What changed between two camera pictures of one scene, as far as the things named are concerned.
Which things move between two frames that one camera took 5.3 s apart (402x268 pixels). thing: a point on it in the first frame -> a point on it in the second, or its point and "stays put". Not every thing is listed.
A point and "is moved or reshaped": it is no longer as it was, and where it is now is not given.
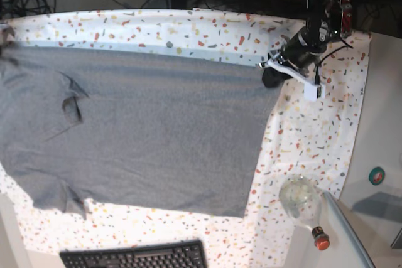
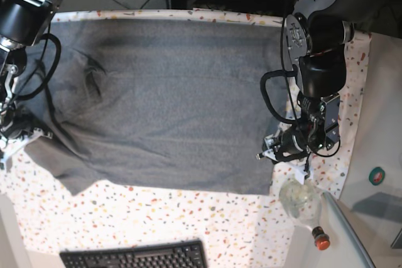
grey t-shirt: (139, 130) is moved or reshaped
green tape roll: (376, 175) stays put
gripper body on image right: (300, 50) -> (286, 144)
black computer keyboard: (191, 255) stays put
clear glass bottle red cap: (301, 197) stays put
